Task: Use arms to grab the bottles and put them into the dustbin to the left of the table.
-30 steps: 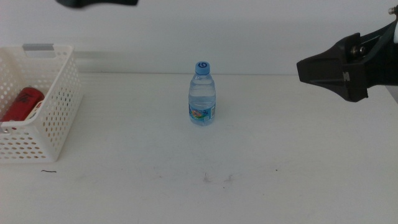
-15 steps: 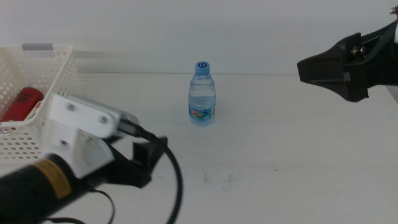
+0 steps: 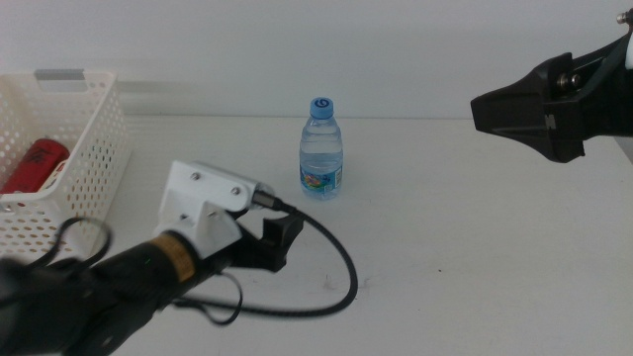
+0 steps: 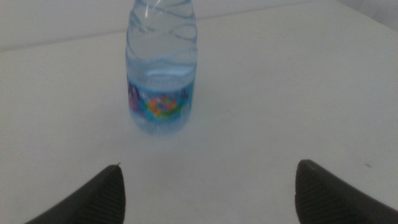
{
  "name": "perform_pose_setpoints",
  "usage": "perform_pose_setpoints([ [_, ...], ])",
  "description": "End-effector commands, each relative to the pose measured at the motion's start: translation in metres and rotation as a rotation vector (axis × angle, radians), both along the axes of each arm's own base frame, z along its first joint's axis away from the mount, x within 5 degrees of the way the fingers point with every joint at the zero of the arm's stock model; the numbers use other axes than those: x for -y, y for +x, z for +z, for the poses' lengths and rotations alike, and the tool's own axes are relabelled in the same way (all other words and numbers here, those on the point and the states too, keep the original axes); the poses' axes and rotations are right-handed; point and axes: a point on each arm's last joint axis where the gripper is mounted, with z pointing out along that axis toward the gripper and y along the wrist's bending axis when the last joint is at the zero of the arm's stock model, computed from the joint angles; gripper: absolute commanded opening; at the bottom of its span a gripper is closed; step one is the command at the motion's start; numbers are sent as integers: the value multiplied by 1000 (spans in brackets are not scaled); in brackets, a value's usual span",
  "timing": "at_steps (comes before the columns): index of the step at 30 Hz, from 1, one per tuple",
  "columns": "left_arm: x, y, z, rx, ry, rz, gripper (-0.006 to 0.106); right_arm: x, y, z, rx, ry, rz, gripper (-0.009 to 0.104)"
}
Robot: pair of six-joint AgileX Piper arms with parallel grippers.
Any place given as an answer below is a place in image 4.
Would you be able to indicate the clear water bottle blue cap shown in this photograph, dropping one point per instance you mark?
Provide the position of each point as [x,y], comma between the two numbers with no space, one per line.
[161,68]

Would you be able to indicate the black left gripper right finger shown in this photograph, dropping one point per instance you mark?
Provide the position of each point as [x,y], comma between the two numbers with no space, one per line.
[323,199]

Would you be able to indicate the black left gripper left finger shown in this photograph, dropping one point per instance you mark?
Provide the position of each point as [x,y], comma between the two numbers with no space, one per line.
[99,199]

